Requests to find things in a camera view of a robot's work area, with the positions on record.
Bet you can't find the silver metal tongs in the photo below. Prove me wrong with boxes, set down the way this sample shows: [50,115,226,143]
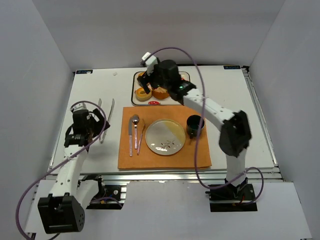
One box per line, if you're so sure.
[97,98,116,144]

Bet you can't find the large sugared orange bread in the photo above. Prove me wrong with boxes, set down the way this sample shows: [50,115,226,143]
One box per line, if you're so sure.
[152,86,170,100]

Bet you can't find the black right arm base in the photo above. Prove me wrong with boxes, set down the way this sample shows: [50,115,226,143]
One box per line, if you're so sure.
[205,183,258,213]

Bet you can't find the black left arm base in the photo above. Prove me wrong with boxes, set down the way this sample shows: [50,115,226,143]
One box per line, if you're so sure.
[77,174,123,210]

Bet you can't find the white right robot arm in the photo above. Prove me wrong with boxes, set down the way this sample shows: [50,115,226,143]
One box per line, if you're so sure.
[137,53,252,189]

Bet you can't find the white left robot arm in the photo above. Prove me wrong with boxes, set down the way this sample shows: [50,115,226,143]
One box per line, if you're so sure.
[37,105,110,234]

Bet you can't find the white strawberry pattern tray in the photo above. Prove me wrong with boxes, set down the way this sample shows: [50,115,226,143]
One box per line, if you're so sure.
[130,70,192,107]

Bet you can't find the dark green mug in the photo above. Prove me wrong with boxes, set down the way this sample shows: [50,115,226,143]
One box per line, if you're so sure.
[186,114,205,139]

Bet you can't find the cream ceramic plate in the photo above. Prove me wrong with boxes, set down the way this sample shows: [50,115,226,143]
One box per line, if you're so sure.
[145,119,186,156]

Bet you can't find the lower ring bagel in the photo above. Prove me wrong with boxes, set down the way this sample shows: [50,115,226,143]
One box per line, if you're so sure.
[134,85,153,102]

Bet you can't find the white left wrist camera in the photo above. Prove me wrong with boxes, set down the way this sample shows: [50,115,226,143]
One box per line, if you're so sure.
[70,103,87,113]

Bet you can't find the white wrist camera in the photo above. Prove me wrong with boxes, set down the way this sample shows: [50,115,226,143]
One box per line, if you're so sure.
[140,52,158,68]
[70,103,87,113]

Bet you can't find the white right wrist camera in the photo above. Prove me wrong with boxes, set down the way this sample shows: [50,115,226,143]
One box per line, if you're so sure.
[140,52,158,68]

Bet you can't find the pink handled knife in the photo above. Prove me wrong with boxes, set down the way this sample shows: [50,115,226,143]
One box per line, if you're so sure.
[128,118,133,157]

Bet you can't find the pink handled spoon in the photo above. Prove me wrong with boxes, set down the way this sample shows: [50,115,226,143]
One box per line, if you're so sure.
[131,114,140,150]

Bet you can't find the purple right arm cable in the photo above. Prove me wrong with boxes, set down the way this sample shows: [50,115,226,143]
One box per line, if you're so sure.
[149,46,265,205]

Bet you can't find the pink handled fork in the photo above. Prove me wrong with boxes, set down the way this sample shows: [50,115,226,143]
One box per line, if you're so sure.
[137,119,146,156]

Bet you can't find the aluminium table frame rail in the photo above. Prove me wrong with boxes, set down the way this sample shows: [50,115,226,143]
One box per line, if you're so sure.
[44,67,285,183]

